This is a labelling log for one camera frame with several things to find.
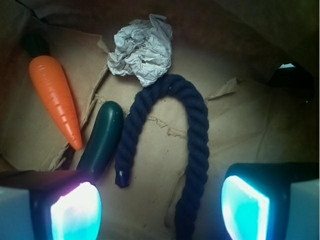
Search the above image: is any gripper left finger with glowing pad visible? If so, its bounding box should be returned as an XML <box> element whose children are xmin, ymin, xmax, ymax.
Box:
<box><xmin>0</xmin><ymin>170</ymin><xmax>102</xmax><ymax>240</ymax></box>

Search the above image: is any dark green toy cucumber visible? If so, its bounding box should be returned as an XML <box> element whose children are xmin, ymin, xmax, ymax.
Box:
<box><xmin>76</xmin><ymin>101</ymin><xmax>124</xmax><ymax>180</ymax></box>

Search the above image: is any dark blue twisted rope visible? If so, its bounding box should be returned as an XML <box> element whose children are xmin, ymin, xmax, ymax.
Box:
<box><xmin>114</xmin><ymin>73</ymin><xmax>210</xmax><ymax>240</ymax></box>

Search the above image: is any orange plastic toy carrot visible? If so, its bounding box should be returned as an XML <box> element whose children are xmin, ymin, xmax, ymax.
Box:
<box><xmin>21</xmin><ymin>32</ymin><xmax>83</xmax><ymax>150</ymax></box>

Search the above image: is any crumpled white paper ball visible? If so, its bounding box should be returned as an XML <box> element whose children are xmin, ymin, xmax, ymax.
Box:
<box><xmin>107</xmin><ymin>14</ymin><xmax>173</xmax><ymax>88</ymax></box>

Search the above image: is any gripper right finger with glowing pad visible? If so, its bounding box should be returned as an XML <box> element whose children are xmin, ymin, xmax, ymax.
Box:
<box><xmin>221</xmin><ymin>162</ymin><xmax>320</xmax><ymax>240</ymax></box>

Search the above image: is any brown paper bag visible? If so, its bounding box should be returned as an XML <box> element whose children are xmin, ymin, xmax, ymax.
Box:
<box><xmin>0</xmin><ymin>0</ymin><xmax>320</xmax><ymax>240</ymax></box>

